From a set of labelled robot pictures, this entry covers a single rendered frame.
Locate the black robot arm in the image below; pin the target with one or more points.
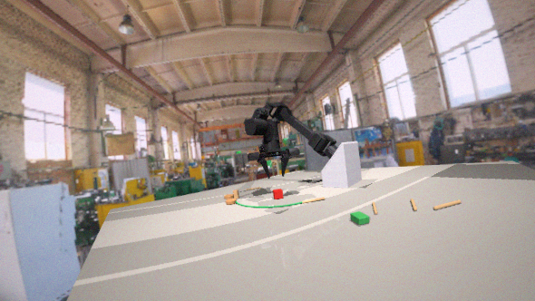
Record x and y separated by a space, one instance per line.
260 125

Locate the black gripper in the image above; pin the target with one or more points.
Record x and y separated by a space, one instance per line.
272 145

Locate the small green block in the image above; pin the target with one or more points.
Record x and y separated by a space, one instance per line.
359 218

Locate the red block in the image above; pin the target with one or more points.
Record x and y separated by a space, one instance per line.
278 194

